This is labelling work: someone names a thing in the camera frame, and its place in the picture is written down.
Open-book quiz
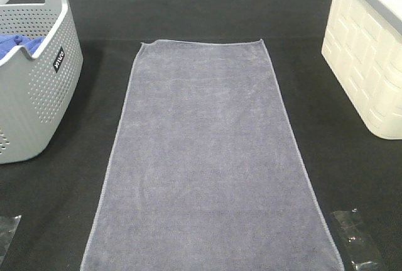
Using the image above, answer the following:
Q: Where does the grey perforated laundry basket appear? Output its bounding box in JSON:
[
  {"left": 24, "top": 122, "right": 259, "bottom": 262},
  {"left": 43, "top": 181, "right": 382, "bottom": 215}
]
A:
[{"left": 1, "top": 0, "right": 83, "bottom": 164}]

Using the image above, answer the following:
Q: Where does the black basket brand label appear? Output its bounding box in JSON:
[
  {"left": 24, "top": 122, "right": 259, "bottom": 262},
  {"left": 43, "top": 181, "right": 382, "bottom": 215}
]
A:
[{"left": 52, "top": 47, "right": 65, "bottom": 73}]

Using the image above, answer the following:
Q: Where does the right clear tape strip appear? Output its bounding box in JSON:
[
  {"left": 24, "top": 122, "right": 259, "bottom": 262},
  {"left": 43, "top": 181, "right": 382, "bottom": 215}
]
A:
[{"left": 331, "top": 209, "right": 387, "bottom": 271}]

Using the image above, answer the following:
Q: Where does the grey microfibre towel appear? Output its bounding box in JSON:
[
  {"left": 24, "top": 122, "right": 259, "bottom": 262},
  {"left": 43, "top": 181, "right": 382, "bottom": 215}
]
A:
[{"left": 80, "top": 40, "right": 344, "bottom": 270}]

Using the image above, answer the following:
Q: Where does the clear tape strip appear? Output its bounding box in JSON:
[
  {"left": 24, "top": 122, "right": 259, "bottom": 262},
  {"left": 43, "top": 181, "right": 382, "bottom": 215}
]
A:
[
  {"left": 331, "top": 209, "right": 387, "bottom": 271},
  {"left": 0, "top": 215, "right": 21, "bottom": 263}
]

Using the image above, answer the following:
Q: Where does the cream plastic storage box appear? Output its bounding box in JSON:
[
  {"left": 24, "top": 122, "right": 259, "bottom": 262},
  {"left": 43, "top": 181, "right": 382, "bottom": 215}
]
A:
[{"left": 322, "top": 0, "right": 401, "bottom": 140}]

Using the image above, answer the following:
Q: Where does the left clear tape strip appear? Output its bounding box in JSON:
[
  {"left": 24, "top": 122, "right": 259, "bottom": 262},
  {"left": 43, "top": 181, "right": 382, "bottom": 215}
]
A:
[{"left": 0, "top": 215, "right": 21, "bottom": 263}]

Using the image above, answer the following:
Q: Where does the blue towel in basket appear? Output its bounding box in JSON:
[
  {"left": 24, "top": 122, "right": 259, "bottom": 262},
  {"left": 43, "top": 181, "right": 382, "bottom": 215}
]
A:
[{"left": 0, "top": 34, "right": 45, "bottom": 59}]

